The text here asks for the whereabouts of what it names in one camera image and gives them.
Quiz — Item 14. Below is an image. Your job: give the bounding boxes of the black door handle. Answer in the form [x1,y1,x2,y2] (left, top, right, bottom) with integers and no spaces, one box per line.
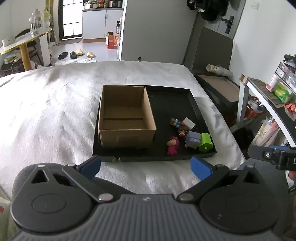
[221,15,235,35]

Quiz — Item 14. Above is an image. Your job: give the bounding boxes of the orange box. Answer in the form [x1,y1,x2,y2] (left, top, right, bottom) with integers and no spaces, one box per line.
[106,32,118,49]

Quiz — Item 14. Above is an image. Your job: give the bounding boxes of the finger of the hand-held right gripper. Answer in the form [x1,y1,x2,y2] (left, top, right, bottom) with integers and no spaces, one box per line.
[248,145,290,163]

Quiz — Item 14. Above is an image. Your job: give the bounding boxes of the glass door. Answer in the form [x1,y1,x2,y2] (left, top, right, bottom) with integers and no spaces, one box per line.
[58,0,83,40]

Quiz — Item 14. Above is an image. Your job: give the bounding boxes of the grey board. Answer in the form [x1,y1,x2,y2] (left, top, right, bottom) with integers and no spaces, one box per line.
[193,26,235,73]

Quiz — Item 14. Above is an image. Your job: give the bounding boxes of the green block toy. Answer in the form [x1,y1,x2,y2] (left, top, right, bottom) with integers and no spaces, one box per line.
[198,133,213,152]

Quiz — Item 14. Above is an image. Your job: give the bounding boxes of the yellow-legged table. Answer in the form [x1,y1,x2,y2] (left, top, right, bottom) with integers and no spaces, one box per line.
[0,28,53,71]

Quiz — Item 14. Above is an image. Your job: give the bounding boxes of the colourful small figurine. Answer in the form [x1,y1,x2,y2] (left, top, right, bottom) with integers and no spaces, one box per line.
[170,118,183,129]

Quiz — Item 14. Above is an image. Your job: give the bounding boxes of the white cabinet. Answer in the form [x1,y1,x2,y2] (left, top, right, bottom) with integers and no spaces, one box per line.
[82,8,123,43]

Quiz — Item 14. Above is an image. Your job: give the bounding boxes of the clear bottle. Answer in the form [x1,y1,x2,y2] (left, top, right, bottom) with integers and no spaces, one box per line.
[29,9,43,37]

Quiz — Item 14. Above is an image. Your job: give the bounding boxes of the pink toy figure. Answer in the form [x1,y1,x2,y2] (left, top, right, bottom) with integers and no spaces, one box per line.
[167,136,180,156]

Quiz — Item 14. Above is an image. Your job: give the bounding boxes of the green packet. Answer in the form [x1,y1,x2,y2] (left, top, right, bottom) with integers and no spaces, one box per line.
[273,82,293,104]

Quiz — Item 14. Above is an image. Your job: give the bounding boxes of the stack of printed boxes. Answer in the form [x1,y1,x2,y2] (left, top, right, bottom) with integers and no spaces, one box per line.
[275,61,296,91]

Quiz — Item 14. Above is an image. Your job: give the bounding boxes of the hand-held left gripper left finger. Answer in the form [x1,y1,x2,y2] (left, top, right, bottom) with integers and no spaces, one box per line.
[28,156,122,203]

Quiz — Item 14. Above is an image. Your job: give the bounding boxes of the black hanging clothes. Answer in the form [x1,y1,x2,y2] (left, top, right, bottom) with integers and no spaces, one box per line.
[187,0,229,22]

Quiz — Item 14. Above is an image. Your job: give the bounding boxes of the black tray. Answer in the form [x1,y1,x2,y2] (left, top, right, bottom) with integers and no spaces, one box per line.
[92,85,217,163]

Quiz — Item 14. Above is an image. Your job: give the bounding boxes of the white box on table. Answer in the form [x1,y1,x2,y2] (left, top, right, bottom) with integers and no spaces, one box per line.
[2,35,16,48]

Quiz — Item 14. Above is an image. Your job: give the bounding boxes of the shopping bag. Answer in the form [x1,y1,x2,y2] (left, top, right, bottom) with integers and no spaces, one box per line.
[251,118,282,147]

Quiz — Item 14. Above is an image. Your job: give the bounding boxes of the pale green bottle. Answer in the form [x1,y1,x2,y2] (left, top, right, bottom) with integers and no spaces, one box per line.
[42,9,52,30]

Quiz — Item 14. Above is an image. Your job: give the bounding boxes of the white cloth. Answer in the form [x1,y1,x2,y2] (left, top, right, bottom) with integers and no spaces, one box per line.
[55,58,97,67]

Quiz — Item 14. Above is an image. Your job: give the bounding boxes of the white blanket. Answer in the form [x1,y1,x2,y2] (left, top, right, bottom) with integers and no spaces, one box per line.
[0,61,247,195]

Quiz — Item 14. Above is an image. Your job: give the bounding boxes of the white pink jar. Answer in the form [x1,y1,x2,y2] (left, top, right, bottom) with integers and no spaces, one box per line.
[265,75,280,92]

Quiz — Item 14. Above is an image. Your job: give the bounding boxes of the grey cube toy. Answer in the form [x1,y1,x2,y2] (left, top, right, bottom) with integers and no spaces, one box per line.
[185,131,201,150]

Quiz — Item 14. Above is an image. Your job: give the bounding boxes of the paper cup stack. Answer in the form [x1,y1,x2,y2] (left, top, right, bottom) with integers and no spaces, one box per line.
[206,64,234,78]

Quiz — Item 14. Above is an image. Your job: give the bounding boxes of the white charger plug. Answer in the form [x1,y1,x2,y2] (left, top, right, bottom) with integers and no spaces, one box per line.
[182,117,198,132]

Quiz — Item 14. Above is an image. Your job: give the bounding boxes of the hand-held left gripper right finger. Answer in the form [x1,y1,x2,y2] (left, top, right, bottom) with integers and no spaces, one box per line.
[177,156,263,203]

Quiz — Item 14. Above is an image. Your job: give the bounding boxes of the black frame with brown board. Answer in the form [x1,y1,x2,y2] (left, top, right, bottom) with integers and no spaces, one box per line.
[196,73,241,128]

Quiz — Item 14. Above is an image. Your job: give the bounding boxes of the white shelf rack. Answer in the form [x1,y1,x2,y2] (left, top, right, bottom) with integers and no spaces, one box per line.
[238,74,296,149]

